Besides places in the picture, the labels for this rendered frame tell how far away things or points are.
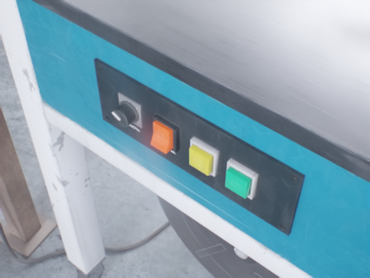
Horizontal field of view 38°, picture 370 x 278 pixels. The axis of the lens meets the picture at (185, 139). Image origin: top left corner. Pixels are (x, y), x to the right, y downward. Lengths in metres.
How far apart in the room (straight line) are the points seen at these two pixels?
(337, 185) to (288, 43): 0.14
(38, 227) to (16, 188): 0.16
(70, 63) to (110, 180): 0.74
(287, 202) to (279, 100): 0.10
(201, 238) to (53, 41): 0.54
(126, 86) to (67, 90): 0.13
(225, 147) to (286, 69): 0.09
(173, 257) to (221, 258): 0.19
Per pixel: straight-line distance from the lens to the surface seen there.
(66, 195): 0.89
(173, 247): 1.22
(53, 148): 0.81
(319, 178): 0.47
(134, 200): 1.30
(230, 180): 0.51
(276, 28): 0.53
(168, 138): 0.54
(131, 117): 0.57
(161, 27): 0.52
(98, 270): 1.15
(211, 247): 1.04
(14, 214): 1.19
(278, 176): 0.49
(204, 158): 0.52
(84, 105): 0.66
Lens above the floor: 1.04
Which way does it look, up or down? 47 degrees down
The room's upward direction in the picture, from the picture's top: straight up
